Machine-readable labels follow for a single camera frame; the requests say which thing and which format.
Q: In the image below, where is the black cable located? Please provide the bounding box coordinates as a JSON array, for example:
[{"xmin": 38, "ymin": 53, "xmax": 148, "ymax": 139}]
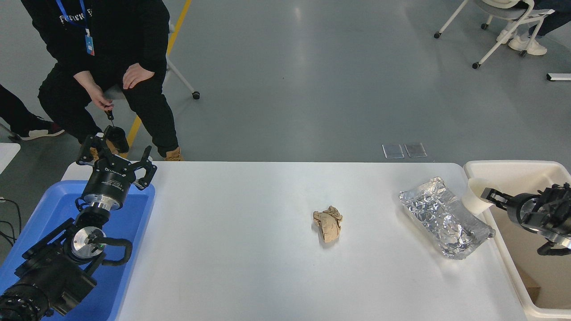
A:
[{"xmin": 0, "ymin": 196, "xmax": 22, "ymax": 248}]

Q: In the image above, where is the large pale bin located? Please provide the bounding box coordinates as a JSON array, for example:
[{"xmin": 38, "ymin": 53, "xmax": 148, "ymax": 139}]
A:
[{"xmin": 463, "ymin": 160, "xmax": 571, "ymax": 320}]

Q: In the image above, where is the person with white shoes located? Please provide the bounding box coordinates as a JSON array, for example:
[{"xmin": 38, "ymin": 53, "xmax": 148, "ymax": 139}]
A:
[{"xmin": 497, "ymin": 0, "xmax": 571, "ymax": 57}]

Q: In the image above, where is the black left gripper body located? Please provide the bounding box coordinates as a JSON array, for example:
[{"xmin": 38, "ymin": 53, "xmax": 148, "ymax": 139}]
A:
[{"xmin": 83, "ymin": 164, "xmax": 136, "ymax": 204}]

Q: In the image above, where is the crumpled tan paper ball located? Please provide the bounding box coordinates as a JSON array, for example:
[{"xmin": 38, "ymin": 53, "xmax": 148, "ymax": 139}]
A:
[{"xmin": 313, "ymin": 206, "xmax": 343, "ymax": 243}]

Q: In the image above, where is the white grey office chair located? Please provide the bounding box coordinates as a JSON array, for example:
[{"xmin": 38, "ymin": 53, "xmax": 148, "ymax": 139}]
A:
[{"xmin": 434, "ymin": 0, "xmax": 556, "ymax": 70}]

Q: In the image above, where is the white side table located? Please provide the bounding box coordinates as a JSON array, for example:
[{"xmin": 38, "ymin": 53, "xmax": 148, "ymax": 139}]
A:
[{"xmin": 0, "ymin": 143, "xmax": 21, "ymax": 175}]

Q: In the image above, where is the person with dark trousers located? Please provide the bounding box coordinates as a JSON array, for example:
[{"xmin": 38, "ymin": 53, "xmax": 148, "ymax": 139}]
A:
[{"xmin": 0, "ymin": 85, "xmax": 66, "ymax": 141}]

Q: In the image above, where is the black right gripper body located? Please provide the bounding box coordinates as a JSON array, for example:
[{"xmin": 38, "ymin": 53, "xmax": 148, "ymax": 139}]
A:
[{"xmin": 508, "ymin": 193, "xmax": 530, "ymax": 227}]

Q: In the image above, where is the person's left hand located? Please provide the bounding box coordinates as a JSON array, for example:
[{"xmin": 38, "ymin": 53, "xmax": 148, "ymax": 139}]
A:
[{"xmin": 123, "ymin": 63, "xmax": 156, "ymax": 90}]

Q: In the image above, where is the white paper cup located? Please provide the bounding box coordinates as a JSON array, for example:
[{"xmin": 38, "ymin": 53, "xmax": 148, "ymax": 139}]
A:
[{"xmin": 462, "ymin": 177, "xmax": 497, "ymax": 215}]

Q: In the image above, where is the crumpled foil tray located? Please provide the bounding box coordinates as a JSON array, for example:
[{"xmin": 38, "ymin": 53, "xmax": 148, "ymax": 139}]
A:
[{"xmin": 398, "ymin": 177, "xmax": 496, "ymax": 260}]

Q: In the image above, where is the person's right hand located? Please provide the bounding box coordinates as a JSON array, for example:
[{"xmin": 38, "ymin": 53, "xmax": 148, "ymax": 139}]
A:
[{"xmin": 87, "ymin": 84, "xmax": 115, "ymax": 113}]

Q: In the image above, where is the white swivel chair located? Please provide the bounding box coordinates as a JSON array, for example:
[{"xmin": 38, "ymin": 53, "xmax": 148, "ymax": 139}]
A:
[{"xmin": 103, "ymin": 20, "xmax": 201, "ymax": 101}]

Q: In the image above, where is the seated person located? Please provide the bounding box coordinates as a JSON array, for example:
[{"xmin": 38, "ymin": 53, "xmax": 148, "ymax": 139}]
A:
[{"xmin": 20, "ymin": 0, "xmax": 185, "ymax": 162}]

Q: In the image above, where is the blue plastic tray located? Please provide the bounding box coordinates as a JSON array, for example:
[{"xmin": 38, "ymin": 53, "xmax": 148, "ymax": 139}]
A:
[{"xmin": 0, "ymin": 180, "xmax": 156, "ymax": 321}]

